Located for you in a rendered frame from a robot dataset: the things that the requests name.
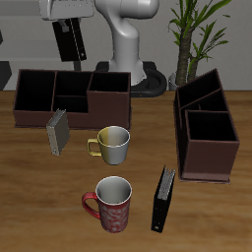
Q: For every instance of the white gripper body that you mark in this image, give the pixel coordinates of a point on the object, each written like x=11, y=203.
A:
x=65, y=9

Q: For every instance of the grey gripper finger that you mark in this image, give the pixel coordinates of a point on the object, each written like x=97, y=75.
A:
x=64, y=25

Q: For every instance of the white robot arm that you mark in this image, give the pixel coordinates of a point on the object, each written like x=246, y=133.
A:
x=126, y=39

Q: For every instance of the dark brown desk caddy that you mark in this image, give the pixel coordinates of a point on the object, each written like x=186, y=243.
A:
x=210, y=157
x=106, y=108

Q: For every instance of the grey book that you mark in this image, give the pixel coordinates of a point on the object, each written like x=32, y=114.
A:
x=59, y=133

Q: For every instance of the dark grey background block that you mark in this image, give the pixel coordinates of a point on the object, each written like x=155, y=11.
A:
x=4, y=75

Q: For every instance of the green pot plant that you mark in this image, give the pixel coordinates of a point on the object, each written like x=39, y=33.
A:
x=183, y=49

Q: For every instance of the yellow and white mug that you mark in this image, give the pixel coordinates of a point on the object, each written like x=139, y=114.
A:
x=113, y=149

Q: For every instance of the red patterned mug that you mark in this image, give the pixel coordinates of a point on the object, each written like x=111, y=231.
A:
x=114, y=213

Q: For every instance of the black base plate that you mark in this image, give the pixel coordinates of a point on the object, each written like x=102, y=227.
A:
x=154, y=83

